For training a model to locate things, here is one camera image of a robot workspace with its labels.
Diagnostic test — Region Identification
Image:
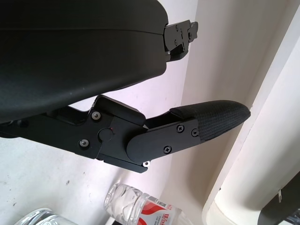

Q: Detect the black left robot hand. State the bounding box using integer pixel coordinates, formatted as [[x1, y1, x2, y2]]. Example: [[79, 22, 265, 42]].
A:
[[0, 0, 251, 174]]

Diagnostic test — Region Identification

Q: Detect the clear glass cup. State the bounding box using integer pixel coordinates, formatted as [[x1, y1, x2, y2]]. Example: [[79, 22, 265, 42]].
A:
[[16, 208, 78, 225]]

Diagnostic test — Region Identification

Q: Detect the clear plastic water bottle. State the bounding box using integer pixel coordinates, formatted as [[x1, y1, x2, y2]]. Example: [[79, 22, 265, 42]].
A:
[[104, 184, 182, 225]]

